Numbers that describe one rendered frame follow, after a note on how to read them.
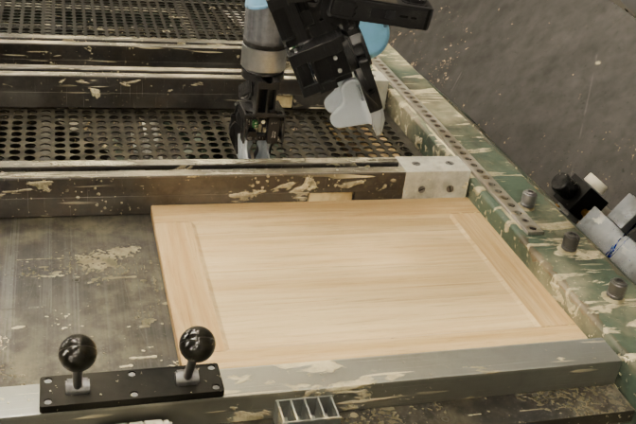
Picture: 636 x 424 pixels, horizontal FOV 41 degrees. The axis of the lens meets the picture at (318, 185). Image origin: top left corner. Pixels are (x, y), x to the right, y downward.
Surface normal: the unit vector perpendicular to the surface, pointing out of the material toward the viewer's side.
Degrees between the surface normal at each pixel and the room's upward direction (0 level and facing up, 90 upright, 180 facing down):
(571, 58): 0
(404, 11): 89
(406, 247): 55
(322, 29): 90
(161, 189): 90
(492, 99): 0
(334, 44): 90
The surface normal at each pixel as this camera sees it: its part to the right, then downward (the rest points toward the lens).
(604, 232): -0.71, -0.50
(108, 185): 0.26, 0.47
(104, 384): 0.12, -0.88
